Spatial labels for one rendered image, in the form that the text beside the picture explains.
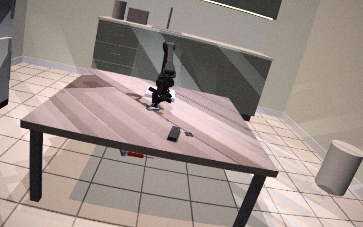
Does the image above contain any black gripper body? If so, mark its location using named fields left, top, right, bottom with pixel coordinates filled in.
left=148, top=83, right=171, bottom=103

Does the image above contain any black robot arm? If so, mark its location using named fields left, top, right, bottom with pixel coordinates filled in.
left=156, top=41, right=176, bottom=90

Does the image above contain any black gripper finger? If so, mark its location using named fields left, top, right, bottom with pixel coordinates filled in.
left=151, top=93, right=158, bottom=103
left=154, top=97, right=164, bottom=107

